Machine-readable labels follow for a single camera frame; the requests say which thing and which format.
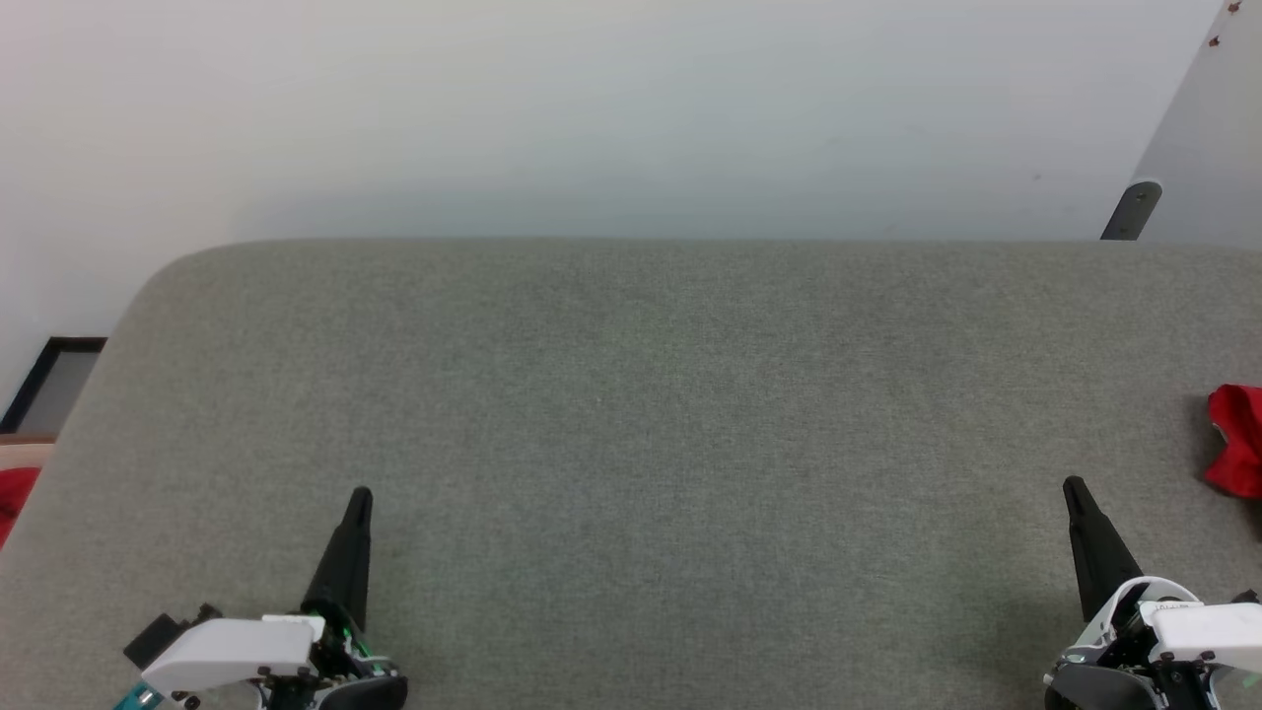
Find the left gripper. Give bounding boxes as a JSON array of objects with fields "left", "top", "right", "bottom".
[{"left": 256, "top": 486, "right": 410, "bottom": 710}]

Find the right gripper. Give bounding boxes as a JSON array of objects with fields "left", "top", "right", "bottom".
[{"left": 1043, "top": 476, "right": 1262, "bottom": 710}]

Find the red and white sports garment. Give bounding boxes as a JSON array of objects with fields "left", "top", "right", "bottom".
[{"left": 1205, "top": 385, "right": 1262, "bottom": 499}]

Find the black framed panel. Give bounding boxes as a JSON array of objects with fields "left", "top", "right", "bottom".
[{"left": 0, "top": 336, "right": 107, "bottom": 436}]

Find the red cloth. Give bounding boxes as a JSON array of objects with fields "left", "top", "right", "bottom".
[{"left": 0, "top": 467, "right": 42, "bottom": 546}]

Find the beige object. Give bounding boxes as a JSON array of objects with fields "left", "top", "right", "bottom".
[{"left": 0, "top": 437, "right": 57, "bottom": 472}]

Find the white partition panel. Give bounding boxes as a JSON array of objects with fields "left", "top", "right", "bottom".
[{"left": 1134, "top": 0, "right": 1262, "bottom": 245}]

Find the grey metal bracket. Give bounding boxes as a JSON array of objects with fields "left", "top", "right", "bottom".
[{"left": 1100, "top": 179, "right": 1163, "bottom": 242}]

